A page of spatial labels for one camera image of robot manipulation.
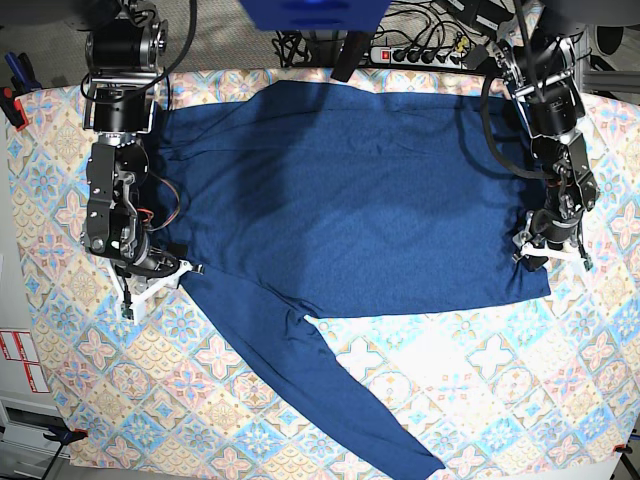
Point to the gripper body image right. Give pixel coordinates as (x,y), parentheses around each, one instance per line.
(546,230)

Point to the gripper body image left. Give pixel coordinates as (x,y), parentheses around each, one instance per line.
(140,260)

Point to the blue long-sleeve T-shirt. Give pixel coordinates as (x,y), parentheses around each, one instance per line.
(316,200)

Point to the patterned tile tablecloth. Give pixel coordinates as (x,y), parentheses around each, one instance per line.
(545,387)

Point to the red white label stickers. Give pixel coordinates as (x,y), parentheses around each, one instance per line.
(18,346)

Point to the black clamp lower left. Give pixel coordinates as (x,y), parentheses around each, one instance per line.
(63,435)

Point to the black clamp lower right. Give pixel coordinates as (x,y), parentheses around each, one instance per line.
(623,449)

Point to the red black clamp left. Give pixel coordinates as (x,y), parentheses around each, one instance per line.
(13,109)

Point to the white power strip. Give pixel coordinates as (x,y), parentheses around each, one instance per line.
(398,57)

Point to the blue clamp upper left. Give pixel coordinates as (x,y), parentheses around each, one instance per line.
(23,75)

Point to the black center post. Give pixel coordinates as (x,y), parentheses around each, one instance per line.
(355,45)

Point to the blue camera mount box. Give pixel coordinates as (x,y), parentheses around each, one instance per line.
(286,15)

